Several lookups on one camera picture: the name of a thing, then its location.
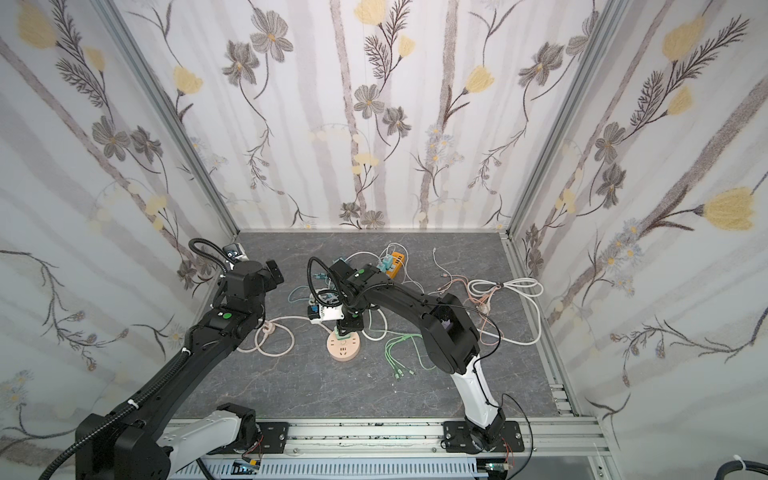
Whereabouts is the teal charging cable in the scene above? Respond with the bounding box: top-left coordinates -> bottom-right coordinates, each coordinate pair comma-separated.
286,272 -> 337,304

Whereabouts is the teal USB charger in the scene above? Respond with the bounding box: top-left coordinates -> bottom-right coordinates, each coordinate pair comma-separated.
378,255 -> 394,272

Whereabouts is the thin white cable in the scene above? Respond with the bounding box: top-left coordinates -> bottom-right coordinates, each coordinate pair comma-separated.
341,241 -> 427,295

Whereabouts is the orange power strip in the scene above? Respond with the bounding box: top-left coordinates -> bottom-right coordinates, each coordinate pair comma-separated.
385,251 -> 407,279

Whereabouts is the round beige power strip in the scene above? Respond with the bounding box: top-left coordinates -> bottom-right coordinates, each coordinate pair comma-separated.
326,332 -> 361,362

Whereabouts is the light green charging cable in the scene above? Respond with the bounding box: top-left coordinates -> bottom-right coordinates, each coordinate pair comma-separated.
365,326 -> 436,380

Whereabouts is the pink charging cable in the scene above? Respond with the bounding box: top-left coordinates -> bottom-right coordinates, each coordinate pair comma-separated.
431,248 -> 499,319

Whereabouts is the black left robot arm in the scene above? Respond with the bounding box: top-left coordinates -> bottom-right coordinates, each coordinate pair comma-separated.
40,238 -> 284,479

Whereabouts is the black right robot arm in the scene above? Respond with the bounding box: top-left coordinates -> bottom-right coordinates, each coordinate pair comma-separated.
307,256 -> 506,450

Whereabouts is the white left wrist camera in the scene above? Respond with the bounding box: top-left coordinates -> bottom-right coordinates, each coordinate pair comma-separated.
221,242 -> 249,264

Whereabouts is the beige power cord with plug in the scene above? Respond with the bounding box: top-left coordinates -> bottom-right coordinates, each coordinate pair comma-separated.
235,316 -> 334,359

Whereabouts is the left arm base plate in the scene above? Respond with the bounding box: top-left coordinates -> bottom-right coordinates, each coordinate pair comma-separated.
218,421 -> 290,455

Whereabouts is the aluminium rail frame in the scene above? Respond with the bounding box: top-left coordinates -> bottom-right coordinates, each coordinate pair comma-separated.
163,417 -> 620,479

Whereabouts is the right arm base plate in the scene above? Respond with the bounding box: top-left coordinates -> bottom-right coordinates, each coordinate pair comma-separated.
441,420 -> 525,454

